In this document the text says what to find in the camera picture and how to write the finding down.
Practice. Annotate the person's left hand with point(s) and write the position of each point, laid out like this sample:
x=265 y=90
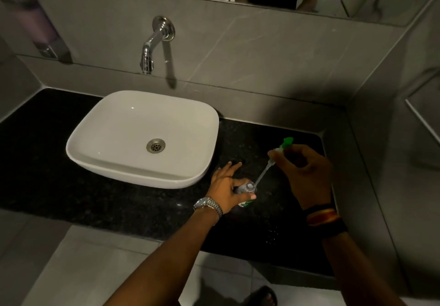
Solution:
x=223 y=189

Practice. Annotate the person's right hand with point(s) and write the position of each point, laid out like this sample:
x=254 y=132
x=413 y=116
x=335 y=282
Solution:
x=306 y=182

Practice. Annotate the person's left thumb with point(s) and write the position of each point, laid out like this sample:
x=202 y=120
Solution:
x=246 y=198

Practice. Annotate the person's left middle finger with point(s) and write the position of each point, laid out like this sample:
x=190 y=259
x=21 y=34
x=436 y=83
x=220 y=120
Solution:
x=243 y=182

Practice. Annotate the person's right thumb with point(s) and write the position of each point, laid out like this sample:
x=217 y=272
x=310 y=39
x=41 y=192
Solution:
x=299 y=149

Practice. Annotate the clear soap bottle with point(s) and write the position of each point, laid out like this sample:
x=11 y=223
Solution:
x=246 y=192

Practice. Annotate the green pump dispenser head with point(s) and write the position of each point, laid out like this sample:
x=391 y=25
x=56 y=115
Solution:
x=275 y=159

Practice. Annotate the person's right forearm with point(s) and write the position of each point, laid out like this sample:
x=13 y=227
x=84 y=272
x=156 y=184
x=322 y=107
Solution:
x=357 y=271

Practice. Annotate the person's left forearm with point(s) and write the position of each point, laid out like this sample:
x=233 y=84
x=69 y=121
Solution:
x=161 y=264

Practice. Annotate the silver wristwatch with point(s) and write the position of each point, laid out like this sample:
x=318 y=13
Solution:
x=208 y=205

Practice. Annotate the red and black wristbands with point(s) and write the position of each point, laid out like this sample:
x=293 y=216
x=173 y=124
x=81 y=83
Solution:
x=325 y=219

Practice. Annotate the chrome sink drain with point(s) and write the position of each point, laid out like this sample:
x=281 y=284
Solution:
x=155 y=145

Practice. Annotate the person's shoe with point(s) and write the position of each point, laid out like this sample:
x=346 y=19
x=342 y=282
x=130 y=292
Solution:
x=263 y=297

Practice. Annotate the white ceramic basin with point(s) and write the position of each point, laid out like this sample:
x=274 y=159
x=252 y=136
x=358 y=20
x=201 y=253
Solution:
x=137 y=137

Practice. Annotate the chrome towel bar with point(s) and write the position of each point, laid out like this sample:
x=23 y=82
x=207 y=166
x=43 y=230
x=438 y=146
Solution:
x=422 y=118

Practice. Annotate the chrome wall faucet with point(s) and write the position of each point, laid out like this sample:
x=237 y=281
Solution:
x=155 y=42

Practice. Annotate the wall soap dispenser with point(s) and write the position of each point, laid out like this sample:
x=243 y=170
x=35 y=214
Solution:
x=37 y=30

